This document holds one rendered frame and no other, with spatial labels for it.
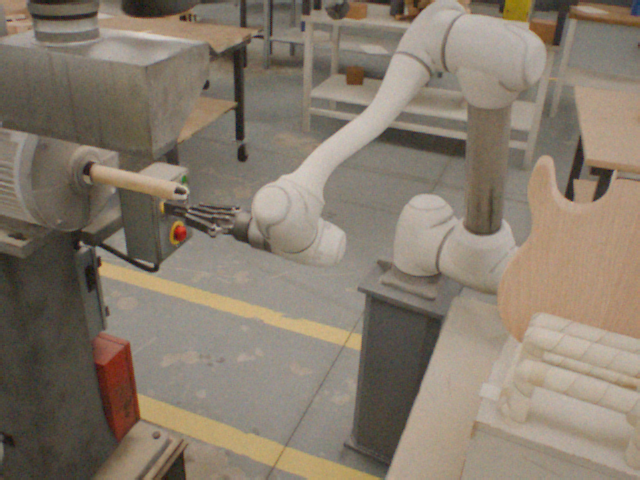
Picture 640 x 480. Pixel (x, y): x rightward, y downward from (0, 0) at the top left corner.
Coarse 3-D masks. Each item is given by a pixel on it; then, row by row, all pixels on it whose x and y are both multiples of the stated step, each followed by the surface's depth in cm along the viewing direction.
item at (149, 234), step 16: (160, 176) 151; (176, 176) 152; (128, 192) 146; (128, 208) 148; (144, 208) 146; (160, 208) 147; (128, 224) 150; (144, 224) 148; (160, 224) 149; (176, 224) 155; (80, 240) 155; (128, 240) 153; (144, 240) 151; (160, 240) 150; (128, 256) 156; (144, 256) 153; (160, 256) 152
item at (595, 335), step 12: (540, 312) 108; (540, 324) 106; (552, 324) 106; (564, 324) 105; (576, 324) 105; (576, 336) 104; (588, 336) 104; (600, 336) 103; (612, 336) 103; (624, 336) 103; (624, 348) 102; (636, 348) 101
